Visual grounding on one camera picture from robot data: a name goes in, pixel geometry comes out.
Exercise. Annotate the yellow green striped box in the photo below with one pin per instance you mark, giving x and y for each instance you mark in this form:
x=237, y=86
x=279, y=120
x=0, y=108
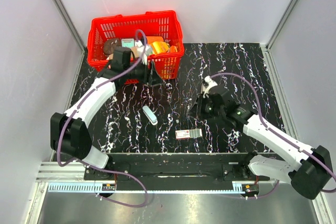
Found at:
x=160, y=47

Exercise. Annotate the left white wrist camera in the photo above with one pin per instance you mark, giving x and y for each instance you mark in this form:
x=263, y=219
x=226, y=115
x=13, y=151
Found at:
x=143, y=51

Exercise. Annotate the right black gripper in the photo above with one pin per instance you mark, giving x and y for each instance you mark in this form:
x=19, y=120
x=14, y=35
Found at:
x=199, y=107

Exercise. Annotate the white black stapler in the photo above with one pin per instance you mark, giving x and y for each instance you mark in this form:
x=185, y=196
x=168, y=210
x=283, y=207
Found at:
x=204, y=87

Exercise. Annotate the orange snack packet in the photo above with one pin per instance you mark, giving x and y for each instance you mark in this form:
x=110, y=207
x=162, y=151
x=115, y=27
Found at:
x=173, y=49

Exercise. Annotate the red white staples box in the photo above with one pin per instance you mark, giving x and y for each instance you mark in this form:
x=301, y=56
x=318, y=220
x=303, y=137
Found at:
x=184, y=134

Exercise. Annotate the aluminium frame rail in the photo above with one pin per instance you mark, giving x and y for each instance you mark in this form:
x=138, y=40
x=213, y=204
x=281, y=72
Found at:
x=70, y=179

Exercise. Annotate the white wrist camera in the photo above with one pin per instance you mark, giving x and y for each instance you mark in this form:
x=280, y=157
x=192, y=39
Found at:
x=211, y=83
x=143, y=51

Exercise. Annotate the red plastic shopping basket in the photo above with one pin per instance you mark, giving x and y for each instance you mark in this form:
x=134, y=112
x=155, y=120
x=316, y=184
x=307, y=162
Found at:
x=163, y=23

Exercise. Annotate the orange cylindrical can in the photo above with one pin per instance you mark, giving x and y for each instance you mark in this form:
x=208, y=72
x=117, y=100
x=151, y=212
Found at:
x=152, y=39

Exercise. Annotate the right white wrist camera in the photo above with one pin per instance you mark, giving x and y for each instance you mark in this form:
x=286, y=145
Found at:
x=211, y=83

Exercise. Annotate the brown round cookie pack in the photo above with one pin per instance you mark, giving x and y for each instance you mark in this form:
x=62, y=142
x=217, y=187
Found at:
x=110, y=45

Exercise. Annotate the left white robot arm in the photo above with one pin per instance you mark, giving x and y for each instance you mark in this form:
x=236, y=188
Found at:
x=69, y=130

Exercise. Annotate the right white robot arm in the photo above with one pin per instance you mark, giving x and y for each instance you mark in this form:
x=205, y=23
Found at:
x=305, y=168

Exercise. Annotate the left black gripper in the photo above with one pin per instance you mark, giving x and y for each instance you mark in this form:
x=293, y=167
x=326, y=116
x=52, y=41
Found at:
x=147, y=78

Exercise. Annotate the small light blue stapler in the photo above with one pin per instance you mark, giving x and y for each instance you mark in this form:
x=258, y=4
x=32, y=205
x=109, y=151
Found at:
x=150, y=115

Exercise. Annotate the teal white small box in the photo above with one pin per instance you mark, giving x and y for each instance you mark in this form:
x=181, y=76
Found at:
x=127, y=42

